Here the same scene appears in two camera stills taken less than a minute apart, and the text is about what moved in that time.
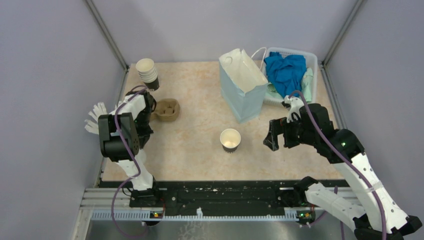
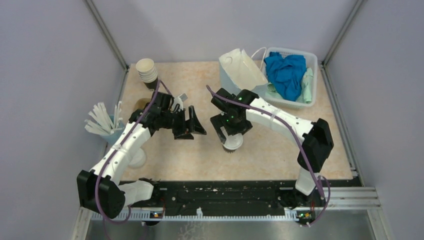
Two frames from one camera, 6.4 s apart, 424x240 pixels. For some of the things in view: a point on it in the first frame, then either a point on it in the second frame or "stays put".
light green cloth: (306, 88) stays put
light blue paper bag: (242, 85) stays put
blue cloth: (284, 73) stays put
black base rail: (224, 195) stays put
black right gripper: (278, 126) -> (219, 121)
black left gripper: (144, 135) -> (193, 125)
